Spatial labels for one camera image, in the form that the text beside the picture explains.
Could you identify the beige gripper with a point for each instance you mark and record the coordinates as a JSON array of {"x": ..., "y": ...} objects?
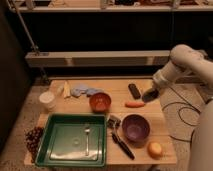
[{"x": 154, "y": 87}]

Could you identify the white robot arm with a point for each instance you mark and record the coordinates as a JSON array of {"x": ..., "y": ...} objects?
[{"x": 183, "y": 60}]

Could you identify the black remote control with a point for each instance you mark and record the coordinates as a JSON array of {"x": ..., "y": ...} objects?
[{"x": 134, "y": 91}]

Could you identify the orange carrot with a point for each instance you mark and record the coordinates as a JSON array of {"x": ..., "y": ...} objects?
[{"x": 134, "y": 104}]

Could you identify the purple bowl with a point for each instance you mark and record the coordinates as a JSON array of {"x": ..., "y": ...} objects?
[{"x": 135, "y": 128}]

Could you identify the orange bowl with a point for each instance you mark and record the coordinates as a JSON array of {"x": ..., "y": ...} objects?
[{"x": 100, "y": 102}]

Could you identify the blue cloth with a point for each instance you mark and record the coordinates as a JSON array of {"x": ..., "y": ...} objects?
[{"x": 80, "y": 89}]

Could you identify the metal spoon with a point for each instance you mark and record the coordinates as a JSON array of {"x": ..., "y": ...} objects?
[{"x": 87, "y": 131}]

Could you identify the yellow banana piece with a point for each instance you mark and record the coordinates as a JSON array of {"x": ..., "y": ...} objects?
[{"x": 64, "y": 90}]

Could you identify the white metal shelf rack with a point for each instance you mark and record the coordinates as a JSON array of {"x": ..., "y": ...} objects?
[{"x": 101, "y": 58}]

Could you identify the green plastic tray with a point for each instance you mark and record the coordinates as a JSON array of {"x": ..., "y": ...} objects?
[{"x": 63, "y": 143}]

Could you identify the white plastic cup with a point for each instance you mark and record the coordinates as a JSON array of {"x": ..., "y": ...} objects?
[{"x": 47, "y": 99}]

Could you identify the grey metal pole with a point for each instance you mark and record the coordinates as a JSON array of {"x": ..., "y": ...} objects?
[{"x": 34, "y": 47}]

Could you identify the dark red grapes bunch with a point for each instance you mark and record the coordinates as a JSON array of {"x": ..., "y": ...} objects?
[{"x": 32, "y": 139}]

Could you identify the black handled peeler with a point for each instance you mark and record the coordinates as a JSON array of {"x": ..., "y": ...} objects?
[{"x": 113, "y": 123}]

